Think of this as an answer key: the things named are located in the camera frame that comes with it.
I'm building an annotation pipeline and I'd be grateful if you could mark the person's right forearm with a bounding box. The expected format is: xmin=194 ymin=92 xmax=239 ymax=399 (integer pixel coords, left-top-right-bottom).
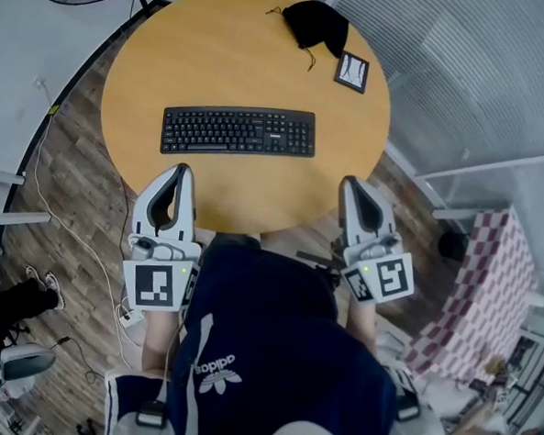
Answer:
xmin=346 ymin=297 xmax=381 ymax=353

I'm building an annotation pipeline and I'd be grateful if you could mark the black round object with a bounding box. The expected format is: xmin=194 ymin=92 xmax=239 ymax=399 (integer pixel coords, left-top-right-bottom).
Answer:
xmin=436 ymin=229 xmax=471 ymax=262

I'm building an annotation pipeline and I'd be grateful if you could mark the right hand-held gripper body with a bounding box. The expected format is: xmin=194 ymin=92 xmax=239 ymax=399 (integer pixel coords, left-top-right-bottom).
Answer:
xmin=339 ymin=231 xmax=419 ymax=310

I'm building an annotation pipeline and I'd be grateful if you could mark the white floor cable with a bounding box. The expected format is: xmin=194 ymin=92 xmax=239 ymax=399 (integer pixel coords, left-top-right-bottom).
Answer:
xmin=16 ymin=74 xmax=153 ymax=371

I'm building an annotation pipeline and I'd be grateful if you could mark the round wooden desk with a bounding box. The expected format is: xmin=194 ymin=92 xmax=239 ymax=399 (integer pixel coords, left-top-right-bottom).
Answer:
xmin=93 ymin=0 xmax=399 ymax=244

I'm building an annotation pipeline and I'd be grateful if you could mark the white power strip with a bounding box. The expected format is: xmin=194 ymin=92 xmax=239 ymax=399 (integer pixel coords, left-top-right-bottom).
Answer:
xmin=115 ymin=305 xmax=147 ymax=330

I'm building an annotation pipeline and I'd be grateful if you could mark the person's left forearm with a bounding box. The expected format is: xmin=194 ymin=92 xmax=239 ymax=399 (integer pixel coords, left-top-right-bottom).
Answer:
xmin=139 ymin=307 xmax=187 ymax=378

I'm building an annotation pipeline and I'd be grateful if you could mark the navy shirt with white stripes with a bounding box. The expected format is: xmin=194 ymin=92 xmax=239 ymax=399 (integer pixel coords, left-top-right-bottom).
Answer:
xmin=102 ymin=227 xmax=410 ymax=435

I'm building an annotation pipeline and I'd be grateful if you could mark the black framed picture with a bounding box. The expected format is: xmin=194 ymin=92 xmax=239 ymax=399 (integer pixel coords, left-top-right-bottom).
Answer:
xmin=332 ymin=50 xmax=372 ymax=95

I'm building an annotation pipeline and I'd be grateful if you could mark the pink checkered box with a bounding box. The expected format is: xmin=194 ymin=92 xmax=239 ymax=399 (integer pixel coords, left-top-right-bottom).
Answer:
xmin=401 ymin=198 xmax=544 ymax=391

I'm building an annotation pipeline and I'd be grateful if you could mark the white table frame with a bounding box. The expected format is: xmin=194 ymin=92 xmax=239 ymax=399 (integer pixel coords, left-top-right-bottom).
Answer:
xmin=0 ymin=166 xmax=55 ymax=263

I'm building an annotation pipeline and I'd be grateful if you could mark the white glass table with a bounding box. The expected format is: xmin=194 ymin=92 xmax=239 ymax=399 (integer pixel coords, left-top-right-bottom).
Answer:
xmin=411 ymin=141 xmax=544 ymax=227

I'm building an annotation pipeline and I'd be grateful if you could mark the black drawstring pouch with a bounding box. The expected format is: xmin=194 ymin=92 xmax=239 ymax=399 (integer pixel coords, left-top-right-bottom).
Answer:
xmin=261 ymin=0 xmax=352 ymax=75

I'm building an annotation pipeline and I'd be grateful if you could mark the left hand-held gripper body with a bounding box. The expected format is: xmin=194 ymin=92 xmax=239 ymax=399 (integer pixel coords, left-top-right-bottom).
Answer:
xmin=118 ymin=232 xmax=204 ymax=315

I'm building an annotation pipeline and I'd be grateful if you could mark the black floor cable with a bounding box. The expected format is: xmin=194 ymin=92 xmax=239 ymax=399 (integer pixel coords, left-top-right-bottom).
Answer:
xmin=48 ymin=335 xmax=108 ymax=386

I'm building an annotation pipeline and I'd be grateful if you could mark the black keyboard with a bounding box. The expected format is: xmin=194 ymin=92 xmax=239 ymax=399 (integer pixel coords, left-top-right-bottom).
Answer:
xmin=159 ymin=101 xmax=319 ymax=165

